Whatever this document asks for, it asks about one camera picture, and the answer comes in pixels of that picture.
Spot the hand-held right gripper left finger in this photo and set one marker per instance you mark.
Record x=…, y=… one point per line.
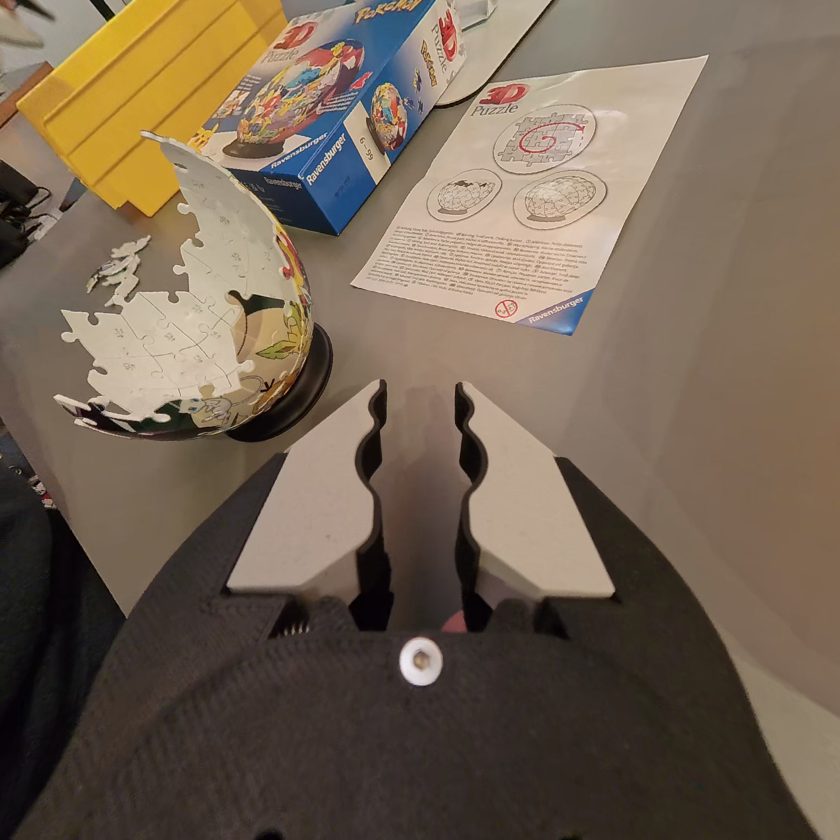
x=308, y=518

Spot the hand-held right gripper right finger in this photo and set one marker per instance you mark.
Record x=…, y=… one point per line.
x=538, y=525

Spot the colourful half-built puzzle ball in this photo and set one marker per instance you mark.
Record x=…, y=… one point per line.
x=197, y=328

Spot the black printed jigsaw piece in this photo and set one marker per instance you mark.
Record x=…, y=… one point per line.
x=111, y=275

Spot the white jigsaw piece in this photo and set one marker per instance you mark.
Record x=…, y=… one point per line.
x=128, y=249

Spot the yellow plastic bin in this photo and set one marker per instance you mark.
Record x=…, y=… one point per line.
x=131, y=111

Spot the black round ball stand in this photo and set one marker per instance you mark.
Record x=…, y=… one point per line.
x=308, y=387

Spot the blue puzzle box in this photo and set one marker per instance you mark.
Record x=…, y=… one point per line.
x=341, y=118

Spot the white instruction sheet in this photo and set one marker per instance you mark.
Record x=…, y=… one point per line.
x=525, y=249

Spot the person's torso in dark sweater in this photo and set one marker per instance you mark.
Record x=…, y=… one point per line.
x=39, y=656

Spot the black power adapter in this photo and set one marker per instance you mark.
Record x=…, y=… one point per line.
x=16, y=190

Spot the white metal stand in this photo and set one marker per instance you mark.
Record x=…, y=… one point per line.
x=499, y=59

